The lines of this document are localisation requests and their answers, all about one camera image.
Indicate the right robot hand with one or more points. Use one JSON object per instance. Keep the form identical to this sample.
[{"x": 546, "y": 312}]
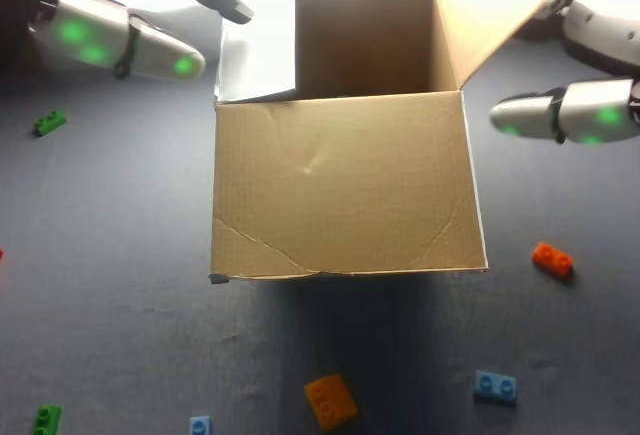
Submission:
[{"x": 605, "y": 15}]

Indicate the green toy brick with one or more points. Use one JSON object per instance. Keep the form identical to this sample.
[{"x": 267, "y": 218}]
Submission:
[
  {"x": 48, "y": 420},
  {"x": 50, "y": 124}
]

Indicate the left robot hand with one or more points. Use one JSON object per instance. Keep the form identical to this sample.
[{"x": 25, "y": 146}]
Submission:
[{"x": 100, "y": 30}]

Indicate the orange toy brick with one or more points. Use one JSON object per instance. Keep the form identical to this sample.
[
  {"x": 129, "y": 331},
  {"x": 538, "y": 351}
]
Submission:
[{"x": 553, "y": 259}]

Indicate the cardboard box white outside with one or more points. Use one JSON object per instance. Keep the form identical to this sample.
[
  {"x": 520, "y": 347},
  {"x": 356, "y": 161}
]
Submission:
[{"x": 350, "y": 180}]

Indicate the grey-blue table cloth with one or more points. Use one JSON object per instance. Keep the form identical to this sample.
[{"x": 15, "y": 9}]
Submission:
[{"x": 125, "y": 305}]

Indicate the yellow-orange toy brick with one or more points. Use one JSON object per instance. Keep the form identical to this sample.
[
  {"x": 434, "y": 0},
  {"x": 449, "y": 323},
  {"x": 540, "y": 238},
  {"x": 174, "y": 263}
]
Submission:
[{"x": 331, "y": 402}]

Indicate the light blue toy brick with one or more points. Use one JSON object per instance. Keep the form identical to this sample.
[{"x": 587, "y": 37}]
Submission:
[
  {"x": 496, "y": 388},
  {"x": 201, "y": 426}
]

